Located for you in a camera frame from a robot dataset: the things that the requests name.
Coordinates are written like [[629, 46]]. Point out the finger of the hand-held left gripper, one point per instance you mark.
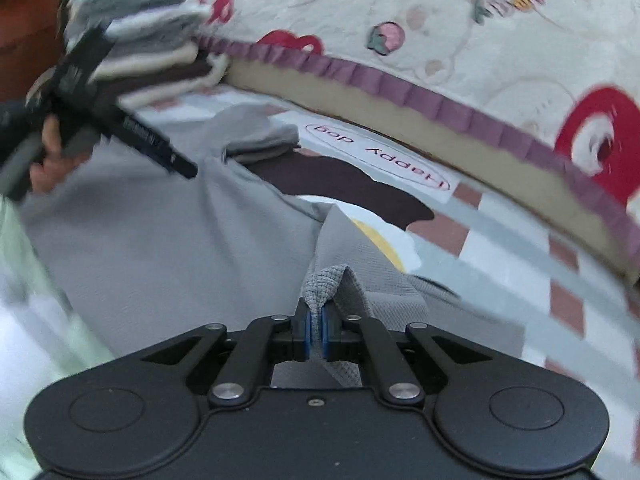
[[87, 52], [150, 142]]

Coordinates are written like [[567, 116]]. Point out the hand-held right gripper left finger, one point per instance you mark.
[[301, 334]]

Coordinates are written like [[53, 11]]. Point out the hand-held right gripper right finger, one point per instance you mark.
[[326, 334]]

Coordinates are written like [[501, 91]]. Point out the grey knit garment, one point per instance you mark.
[[175, 260]]

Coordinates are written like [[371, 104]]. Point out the stack of folded clothes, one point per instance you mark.
[[150, 25]]

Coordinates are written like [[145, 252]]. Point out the person's left hand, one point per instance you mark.
[[47, 132]]

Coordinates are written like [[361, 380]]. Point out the brown wooden furniture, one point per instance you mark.
[[25, 20]]

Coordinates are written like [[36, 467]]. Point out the checked printed bed sheet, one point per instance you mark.
[[500, 245]]

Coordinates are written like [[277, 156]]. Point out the light green cloth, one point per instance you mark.
[[45, 320]]

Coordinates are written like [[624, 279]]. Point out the white printed quilt purple ruffle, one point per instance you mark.
[[500, 50]]

